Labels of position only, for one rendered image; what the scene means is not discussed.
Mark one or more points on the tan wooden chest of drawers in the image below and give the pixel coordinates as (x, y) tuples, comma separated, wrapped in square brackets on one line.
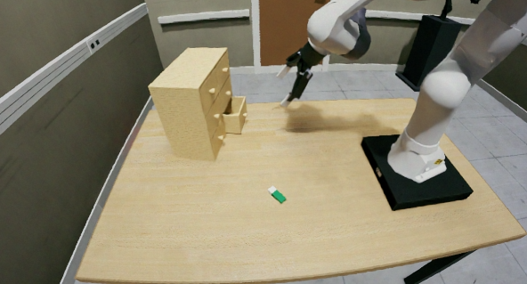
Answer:
[(175, 93)]

